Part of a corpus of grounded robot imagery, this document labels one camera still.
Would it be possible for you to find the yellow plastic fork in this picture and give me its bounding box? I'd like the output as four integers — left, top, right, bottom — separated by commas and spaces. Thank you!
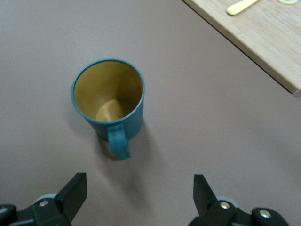
227, 0, 259, 16

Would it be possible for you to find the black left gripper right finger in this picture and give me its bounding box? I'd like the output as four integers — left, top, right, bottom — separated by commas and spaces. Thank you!
189, 174, 290, 226

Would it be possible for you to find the teal cup with yellow inside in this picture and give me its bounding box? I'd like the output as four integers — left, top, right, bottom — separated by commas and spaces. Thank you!
71, 58, 144, 161

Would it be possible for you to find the brown table mat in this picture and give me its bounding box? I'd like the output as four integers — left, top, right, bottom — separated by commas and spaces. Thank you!
0, 0, 301, 226

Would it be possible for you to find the wooden cutting board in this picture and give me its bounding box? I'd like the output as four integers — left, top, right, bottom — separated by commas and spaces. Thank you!
182, 0, 301, 95

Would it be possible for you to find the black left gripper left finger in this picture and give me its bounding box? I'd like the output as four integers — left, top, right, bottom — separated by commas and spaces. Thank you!
0, 172, 87, 226

